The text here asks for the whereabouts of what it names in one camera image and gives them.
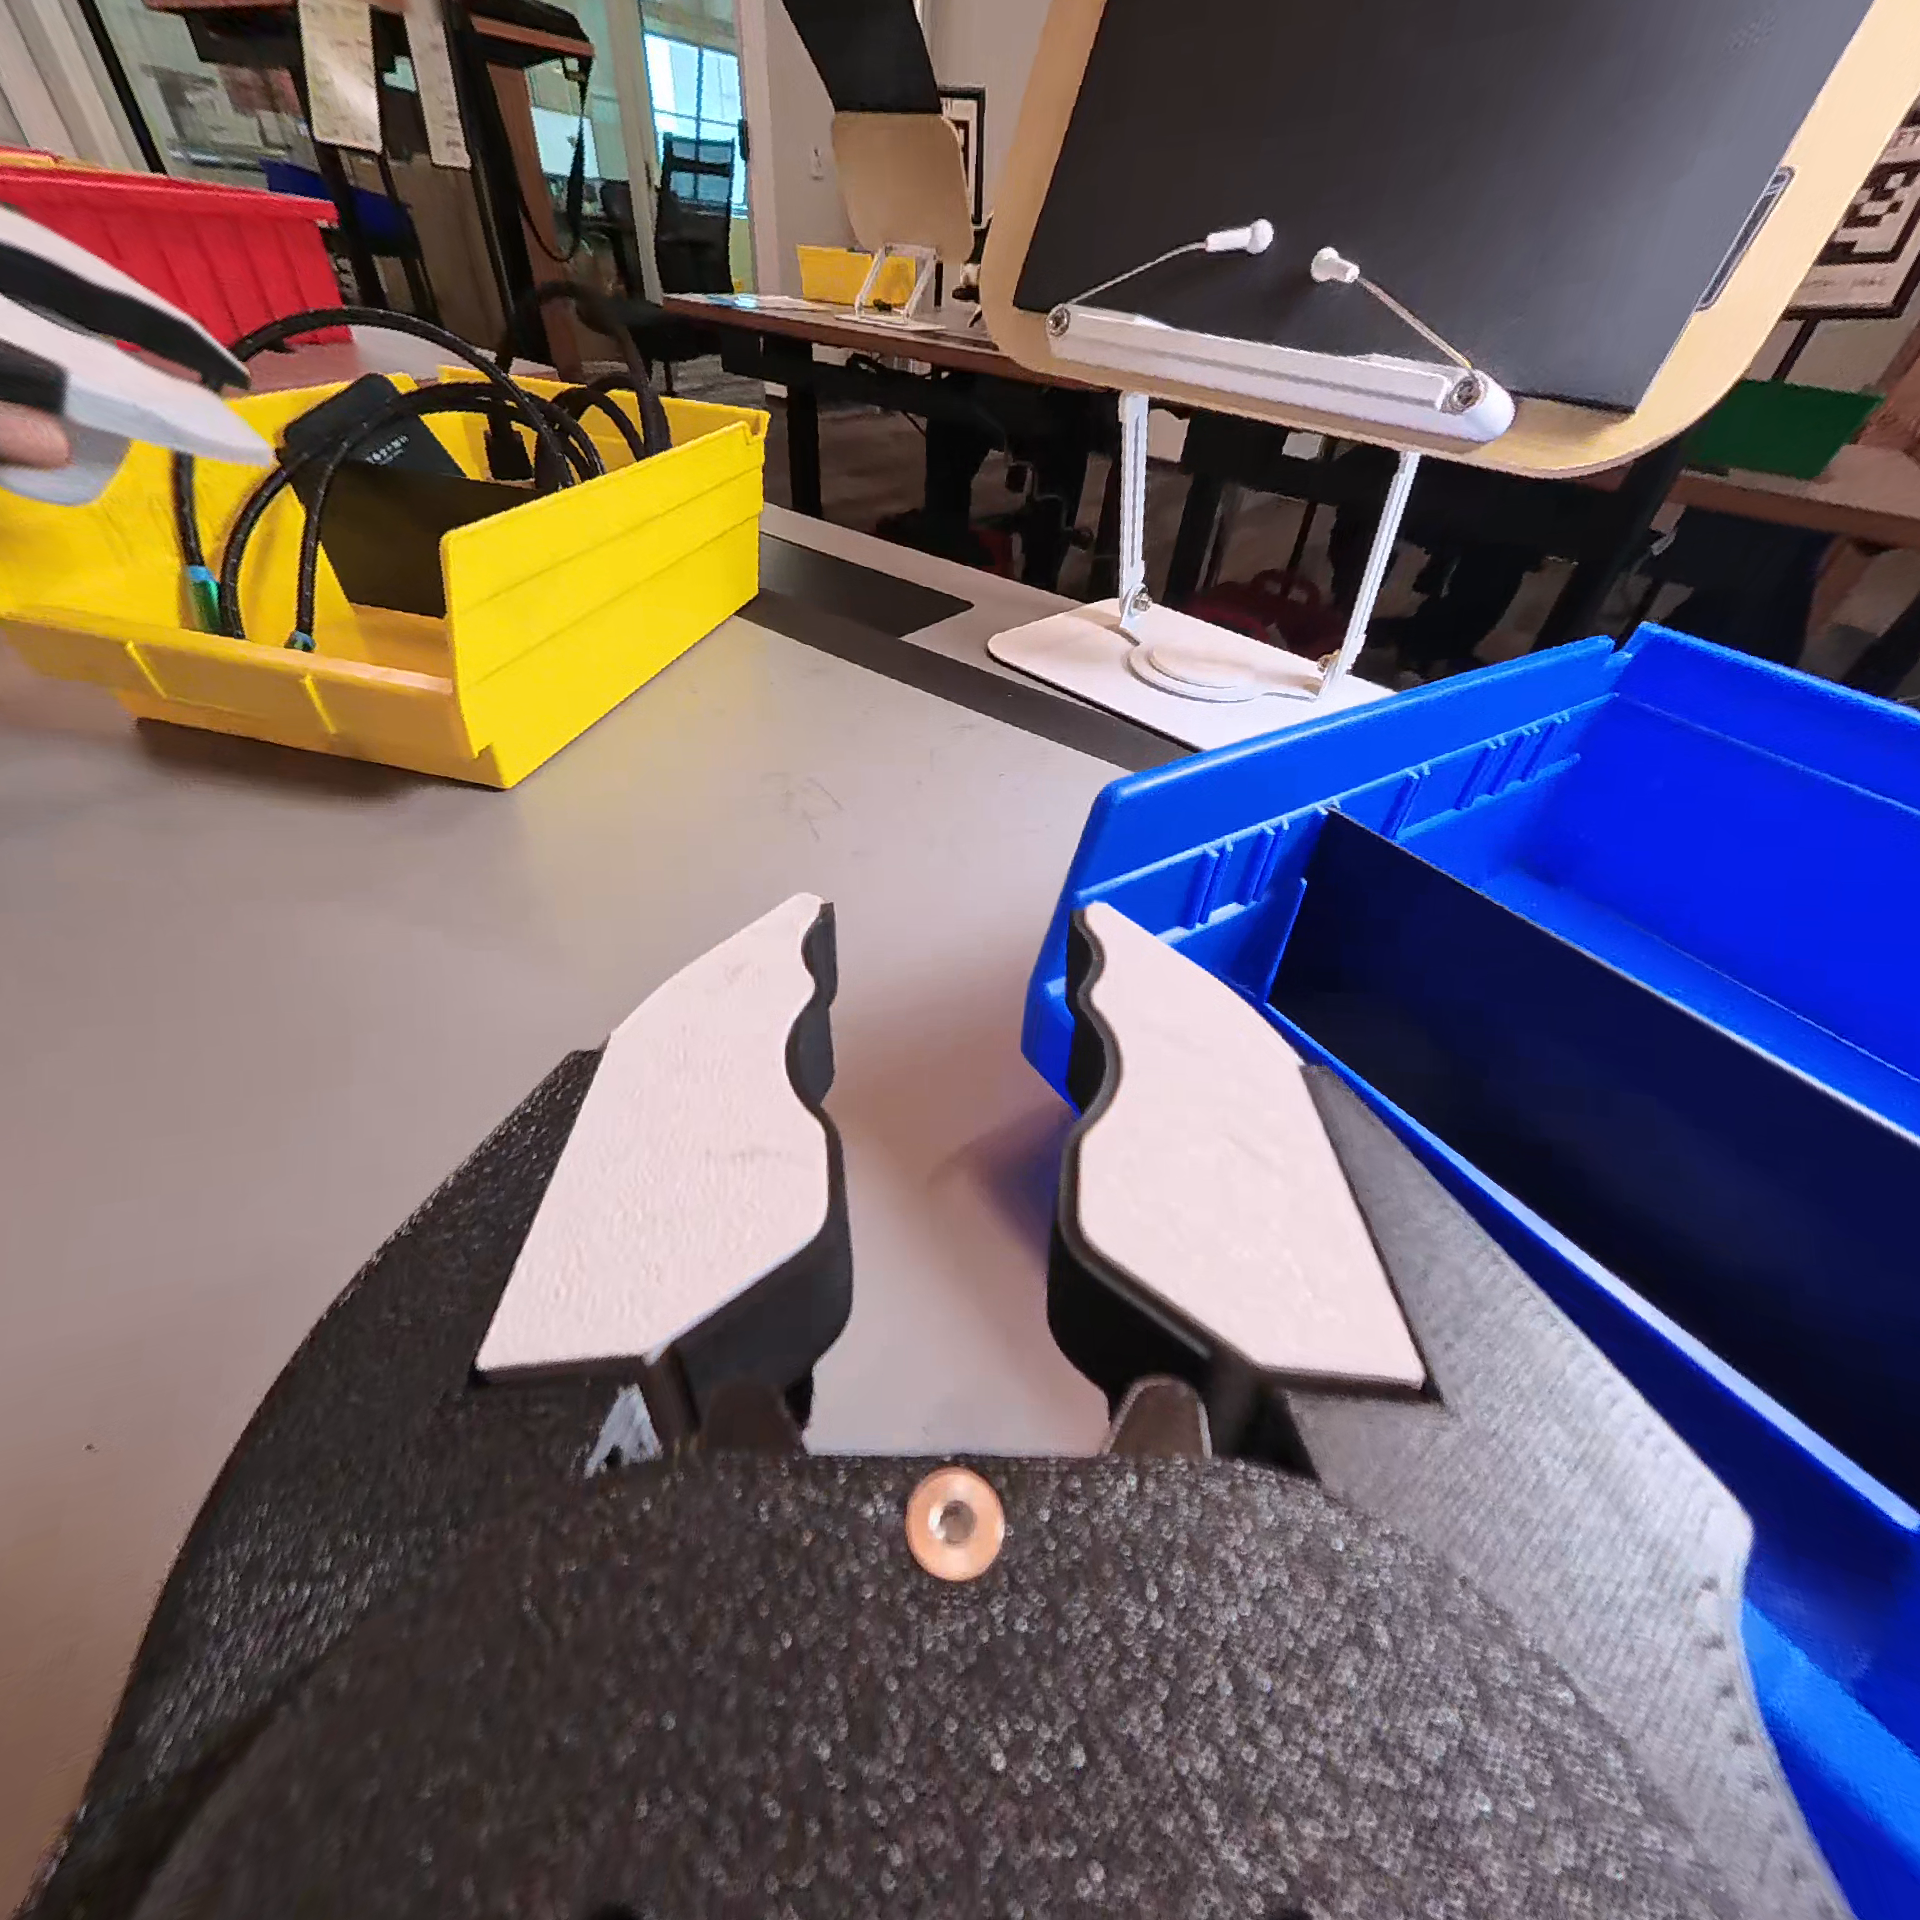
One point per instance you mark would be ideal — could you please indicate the person's left hand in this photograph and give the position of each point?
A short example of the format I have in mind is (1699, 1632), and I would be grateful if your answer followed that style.
(27, 438)

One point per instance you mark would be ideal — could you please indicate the green board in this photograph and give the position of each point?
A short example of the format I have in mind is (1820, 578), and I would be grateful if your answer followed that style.
(1783, 428)

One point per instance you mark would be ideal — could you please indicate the black bin divider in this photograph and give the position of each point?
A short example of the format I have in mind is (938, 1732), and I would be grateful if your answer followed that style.
(407, 557)

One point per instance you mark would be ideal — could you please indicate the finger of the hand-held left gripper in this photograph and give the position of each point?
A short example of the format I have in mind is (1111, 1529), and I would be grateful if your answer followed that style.
(90, 285)
(136, 405)

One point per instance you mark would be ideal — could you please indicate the black office chair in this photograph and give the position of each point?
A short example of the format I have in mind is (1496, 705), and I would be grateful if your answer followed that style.
(696, 211)

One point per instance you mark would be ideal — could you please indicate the white page holder clip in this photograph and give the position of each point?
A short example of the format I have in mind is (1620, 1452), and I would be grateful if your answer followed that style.
(1332, 265)
(1243, 236)

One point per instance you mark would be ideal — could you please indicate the black wood-edged board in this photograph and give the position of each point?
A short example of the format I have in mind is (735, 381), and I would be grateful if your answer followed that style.
(877, 61)
(1426, 153)

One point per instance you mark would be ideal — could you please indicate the tall standing desk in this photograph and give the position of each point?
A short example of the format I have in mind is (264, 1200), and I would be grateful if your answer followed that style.
(510, 89)

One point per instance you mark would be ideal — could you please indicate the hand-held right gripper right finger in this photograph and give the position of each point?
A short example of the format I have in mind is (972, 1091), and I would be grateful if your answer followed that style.
(1229, 1200)

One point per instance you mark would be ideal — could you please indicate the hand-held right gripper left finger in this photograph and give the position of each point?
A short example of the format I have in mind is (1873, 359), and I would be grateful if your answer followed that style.
(661, 1186)

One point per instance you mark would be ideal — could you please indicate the red storage tote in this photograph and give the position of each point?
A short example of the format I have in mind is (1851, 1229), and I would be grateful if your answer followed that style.
(1273, 609)

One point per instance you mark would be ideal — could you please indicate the yellow plastic bin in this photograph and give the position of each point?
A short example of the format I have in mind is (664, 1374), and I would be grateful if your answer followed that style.
(598, 557)
(832, 274)

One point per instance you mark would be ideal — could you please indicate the brown standing desk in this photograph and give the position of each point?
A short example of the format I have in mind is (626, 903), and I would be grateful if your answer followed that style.
(841, 338)

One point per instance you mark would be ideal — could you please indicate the cart with blue bins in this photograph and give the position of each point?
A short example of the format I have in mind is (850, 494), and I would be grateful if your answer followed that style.
(323, 194)

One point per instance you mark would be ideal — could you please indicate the black framed marker sign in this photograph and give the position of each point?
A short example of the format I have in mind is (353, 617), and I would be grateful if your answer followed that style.
(965, 153)
(1874, 211)

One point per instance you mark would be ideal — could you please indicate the red ribbed bin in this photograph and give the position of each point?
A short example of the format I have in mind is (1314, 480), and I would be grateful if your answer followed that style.
(180, 240)

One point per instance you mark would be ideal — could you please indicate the blue plastic bin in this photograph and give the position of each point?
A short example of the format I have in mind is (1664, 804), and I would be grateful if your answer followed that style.
(1198, 810)

